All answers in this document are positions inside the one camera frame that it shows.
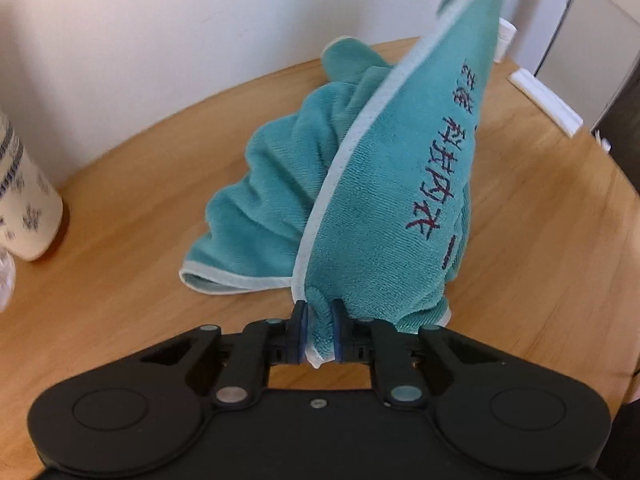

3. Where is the white patterned canister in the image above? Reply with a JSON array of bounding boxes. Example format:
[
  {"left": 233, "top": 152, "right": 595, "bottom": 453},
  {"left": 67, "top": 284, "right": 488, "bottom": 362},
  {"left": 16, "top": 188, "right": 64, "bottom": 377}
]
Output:
[{"left": 0, "top": 114, "right": 64, "bottom": 261}]

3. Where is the teal microfiber towel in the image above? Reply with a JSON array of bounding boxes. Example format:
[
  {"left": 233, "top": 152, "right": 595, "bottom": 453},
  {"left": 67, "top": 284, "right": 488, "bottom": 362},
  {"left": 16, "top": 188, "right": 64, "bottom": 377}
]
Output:
[{"left": 179, "top": 0, "right": 502, "bottom": 366}]

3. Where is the white cabinet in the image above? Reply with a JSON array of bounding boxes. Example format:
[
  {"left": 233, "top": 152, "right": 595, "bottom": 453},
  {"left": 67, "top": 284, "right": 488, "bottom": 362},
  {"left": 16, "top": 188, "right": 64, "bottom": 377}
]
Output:
[{"left": 536, "top": 0, "right": 639, "bottom": 130}]

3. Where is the white tissue pack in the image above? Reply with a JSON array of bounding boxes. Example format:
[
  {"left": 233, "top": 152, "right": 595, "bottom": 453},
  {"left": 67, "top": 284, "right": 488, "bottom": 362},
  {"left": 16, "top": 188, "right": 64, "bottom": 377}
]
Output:
[{"left": 509, "top": 68, "right": 584, "bottom": 138}]

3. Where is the clear water bottle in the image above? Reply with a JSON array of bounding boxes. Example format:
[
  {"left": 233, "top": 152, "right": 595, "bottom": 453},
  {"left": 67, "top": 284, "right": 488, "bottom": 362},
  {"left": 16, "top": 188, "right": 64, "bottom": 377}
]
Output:
[{"left": 0, "top": 248, "right": 16, "bottom": 312}]

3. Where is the small white bottle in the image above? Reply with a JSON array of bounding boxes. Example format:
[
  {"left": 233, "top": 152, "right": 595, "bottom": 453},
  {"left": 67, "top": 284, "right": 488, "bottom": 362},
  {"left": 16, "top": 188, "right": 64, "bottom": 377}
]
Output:
[{"left": 494, "top": 18, "right": 518, "bottom": 63}]

